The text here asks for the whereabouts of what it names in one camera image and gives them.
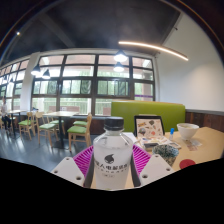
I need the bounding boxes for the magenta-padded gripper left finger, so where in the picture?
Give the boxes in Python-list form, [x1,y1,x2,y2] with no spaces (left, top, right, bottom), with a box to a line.
[51,145,96,188]

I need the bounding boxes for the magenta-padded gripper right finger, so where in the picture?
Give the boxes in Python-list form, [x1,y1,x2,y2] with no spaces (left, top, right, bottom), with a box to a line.
[129,143,175,188]

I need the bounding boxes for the clear black-capped water bottle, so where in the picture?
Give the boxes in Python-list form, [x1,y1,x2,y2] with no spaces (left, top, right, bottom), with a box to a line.
[92,116,134,191]

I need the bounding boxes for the small cards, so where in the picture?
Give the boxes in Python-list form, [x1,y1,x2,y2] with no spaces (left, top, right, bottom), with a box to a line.
[141,136,183,150]

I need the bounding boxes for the green speckled ceramic mug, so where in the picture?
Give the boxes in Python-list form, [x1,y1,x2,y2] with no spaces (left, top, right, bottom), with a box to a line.
[152,143,180,167]

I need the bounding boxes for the wooden chairs with green seats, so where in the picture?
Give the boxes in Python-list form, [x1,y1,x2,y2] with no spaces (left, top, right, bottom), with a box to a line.
[0,111,93,151]

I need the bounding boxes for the black-framed picture stand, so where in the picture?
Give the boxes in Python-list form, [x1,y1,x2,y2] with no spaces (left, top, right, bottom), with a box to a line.
[133,115,166,138]

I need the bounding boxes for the green upholstered bench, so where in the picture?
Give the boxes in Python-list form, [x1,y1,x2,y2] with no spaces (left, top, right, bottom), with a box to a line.
[110,100,186,134]

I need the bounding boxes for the wooden dining table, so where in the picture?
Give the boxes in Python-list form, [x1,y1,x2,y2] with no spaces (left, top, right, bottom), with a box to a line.
[42,110,89,149]
[6,109,29,138]

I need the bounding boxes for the small printed paper slip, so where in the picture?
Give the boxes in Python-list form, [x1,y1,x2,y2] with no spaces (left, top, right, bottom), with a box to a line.
[184,139,203,151]

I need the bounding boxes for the white ceramic bowl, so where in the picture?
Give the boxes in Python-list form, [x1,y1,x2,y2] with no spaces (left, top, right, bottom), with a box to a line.
[176,122,200,141]

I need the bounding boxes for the person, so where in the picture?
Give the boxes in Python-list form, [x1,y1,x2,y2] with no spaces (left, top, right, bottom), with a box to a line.
[0,96,11,131]

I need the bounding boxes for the long curved ceiling light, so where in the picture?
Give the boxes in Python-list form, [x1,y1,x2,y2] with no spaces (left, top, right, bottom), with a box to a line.
[118,40,189,62]

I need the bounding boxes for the dark-framed window wall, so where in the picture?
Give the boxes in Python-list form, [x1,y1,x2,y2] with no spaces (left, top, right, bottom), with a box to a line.
[0,54,156,118]

